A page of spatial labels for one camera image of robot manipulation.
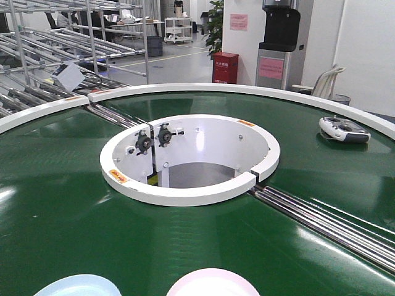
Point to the black bearing mount right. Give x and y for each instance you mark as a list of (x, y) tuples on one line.
[(165, 135)]

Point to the dark plastic crate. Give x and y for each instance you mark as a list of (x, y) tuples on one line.
[(155, 46)]

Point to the light blue plate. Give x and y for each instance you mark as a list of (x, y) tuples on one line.
[(81, 284)]

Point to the steel conveyor rollers left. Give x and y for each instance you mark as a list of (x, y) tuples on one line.
[(119, 119)]

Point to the white trolley shelf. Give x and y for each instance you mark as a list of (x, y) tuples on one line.
[(178, 30)]

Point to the steel conveyor rollers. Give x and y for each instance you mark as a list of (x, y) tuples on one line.
[(364, 242), (119, 119)]

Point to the white plastic chair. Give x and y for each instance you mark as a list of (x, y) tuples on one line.
[(324, 85)]

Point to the green conveyor belt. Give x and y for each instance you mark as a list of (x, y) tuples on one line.
[(59, 217)]

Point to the mesh waste basket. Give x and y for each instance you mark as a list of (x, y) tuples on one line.
[(342, 99)]

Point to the black water dispenser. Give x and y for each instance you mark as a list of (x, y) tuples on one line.
[(280, 40)]

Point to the metal roller rack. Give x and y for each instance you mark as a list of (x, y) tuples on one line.
[(38, 36)]

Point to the steel conveyor rollers right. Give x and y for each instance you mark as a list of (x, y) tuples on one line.
[(364, 242)]

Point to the red fire extinguisher box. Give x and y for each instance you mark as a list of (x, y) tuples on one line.
[(225, 68)]

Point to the white remote controller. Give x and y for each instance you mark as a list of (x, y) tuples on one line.
[(343, 130)]

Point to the pink plate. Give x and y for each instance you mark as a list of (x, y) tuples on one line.
[(212, 281)]

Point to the grey control box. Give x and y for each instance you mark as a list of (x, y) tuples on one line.
[(68, 76)]

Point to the black bearing mount left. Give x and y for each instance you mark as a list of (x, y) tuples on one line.
[(144, 142)]

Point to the white outer conveyor rim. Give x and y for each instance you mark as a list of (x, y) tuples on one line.
[(24, 116)]

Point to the pink wall notice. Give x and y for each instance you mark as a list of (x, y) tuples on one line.
[(239, 22)]

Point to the green potted plant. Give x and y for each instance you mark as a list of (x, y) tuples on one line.
[(214, 28)]

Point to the black bearing mount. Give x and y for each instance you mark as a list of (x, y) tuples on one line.
[(165, 135), (144, 142)]

